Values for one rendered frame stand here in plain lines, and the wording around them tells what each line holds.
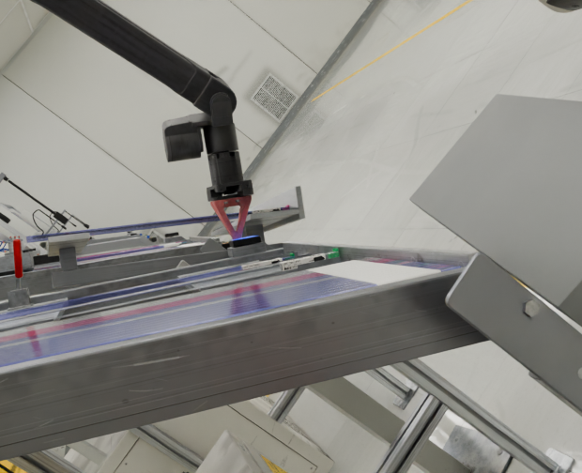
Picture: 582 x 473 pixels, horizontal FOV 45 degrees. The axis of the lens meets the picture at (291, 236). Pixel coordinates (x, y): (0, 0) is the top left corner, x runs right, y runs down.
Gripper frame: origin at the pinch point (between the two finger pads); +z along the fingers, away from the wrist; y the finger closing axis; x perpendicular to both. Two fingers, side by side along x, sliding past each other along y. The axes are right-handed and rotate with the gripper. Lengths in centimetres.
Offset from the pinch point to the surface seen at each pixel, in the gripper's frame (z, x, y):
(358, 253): 2.9, 6.8, 42.1
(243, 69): -164, 179, -738
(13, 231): -9, -83, -426
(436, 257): 2, 7, 64
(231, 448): 33.6, -8.5, 11.1
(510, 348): 9, 5, 76
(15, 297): 3.5, -37.2, 6.3
